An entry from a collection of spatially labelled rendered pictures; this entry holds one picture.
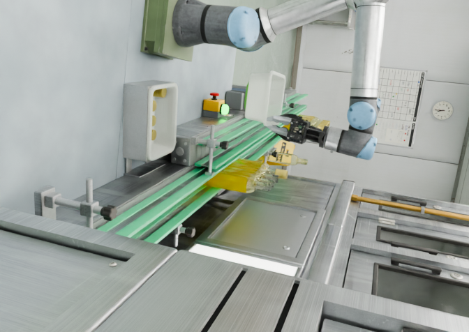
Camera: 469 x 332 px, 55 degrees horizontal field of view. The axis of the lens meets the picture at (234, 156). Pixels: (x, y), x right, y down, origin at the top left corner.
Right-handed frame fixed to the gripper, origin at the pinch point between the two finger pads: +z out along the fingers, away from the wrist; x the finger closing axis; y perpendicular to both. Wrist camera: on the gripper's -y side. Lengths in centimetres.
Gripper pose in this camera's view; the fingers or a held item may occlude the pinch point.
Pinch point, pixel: (268, 121)
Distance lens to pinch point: 151.3
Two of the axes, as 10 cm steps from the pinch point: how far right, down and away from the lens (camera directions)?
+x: -2.2, 9.6, 1.9
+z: -9.3, -2.7, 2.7
